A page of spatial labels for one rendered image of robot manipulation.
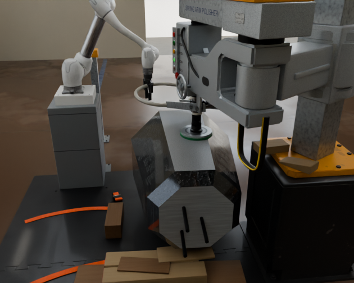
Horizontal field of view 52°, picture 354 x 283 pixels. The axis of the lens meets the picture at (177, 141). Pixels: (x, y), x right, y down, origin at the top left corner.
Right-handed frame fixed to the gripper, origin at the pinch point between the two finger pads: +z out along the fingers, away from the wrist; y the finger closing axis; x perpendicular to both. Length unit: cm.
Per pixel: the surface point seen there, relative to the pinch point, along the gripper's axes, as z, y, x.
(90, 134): 30, -15, -51
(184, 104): -24, 77, -20
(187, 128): -8, 80, -20
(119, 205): 66, 44, -56
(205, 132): -8, 93, -14
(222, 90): -54, 126, -35
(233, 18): -91, 137, -43
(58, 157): 51, -28, -77
